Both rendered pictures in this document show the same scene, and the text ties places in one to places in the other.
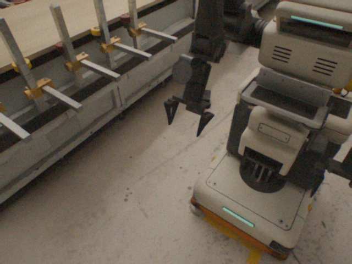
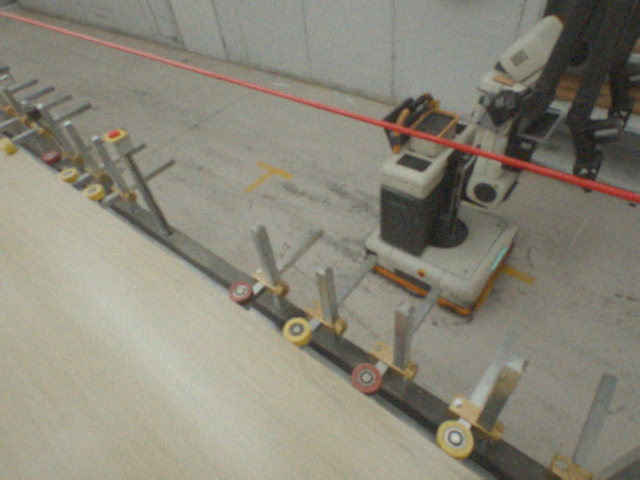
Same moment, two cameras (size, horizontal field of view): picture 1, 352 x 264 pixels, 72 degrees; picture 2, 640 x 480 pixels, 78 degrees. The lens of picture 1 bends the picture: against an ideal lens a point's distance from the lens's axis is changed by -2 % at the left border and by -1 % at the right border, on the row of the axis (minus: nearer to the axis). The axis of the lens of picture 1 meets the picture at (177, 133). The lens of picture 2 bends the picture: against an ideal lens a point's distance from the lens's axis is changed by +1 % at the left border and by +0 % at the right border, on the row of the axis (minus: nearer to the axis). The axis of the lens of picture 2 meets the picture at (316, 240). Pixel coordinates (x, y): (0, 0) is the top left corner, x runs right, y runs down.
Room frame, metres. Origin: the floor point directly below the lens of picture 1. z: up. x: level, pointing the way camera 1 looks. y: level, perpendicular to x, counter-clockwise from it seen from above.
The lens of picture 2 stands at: (1.28, 1.10, 1.93)
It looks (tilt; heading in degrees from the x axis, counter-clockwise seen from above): 46 degrees down; 281
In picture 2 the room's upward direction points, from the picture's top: 9 degrees counter-clockwise
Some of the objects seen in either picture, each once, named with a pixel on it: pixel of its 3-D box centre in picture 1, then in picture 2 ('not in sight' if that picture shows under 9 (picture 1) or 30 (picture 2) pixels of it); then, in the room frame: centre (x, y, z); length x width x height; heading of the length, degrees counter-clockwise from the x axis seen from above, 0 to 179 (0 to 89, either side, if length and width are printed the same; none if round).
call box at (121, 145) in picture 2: not in sight; (119, 143); (2.21, -0.15, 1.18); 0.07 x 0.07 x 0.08; 55
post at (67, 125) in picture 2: not in sight; (92, 164); (2.63, -0.44, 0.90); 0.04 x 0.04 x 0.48; 55
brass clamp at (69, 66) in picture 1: (77, 62); (393, 362); (1.21, 0.56, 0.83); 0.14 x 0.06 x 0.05; 145
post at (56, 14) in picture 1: (70, 53); (401, 355); (1.19, 0.57, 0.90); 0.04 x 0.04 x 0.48; 55
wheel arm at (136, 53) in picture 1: (122, 48); (338, 299); (1.38, 0.33, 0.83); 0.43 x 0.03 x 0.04; 55
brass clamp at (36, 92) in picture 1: (38, 88); (475, 419); (1.01, 0.70, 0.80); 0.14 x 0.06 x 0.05; 145
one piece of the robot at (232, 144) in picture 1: (282, 128); (431, 181); (0.94, -0.57, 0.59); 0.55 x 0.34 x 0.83; 55
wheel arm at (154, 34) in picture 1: (149, 32); (283, 265); (1.59, 0.19, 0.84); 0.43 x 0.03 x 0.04; 55
